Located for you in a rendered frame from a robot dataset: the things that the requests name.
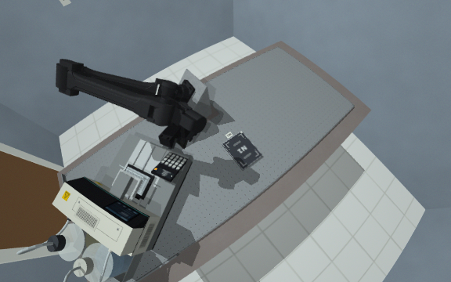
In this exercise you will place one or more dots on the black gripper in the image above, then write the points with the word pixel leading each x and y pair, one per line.
pixel 182 142

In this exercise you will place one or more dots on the white multi-well plate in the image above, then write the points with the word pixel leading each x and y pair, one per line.
pixel 144 183

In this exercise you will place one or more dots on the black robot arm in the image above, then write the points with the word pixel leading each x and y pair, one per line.
pixel 159 109

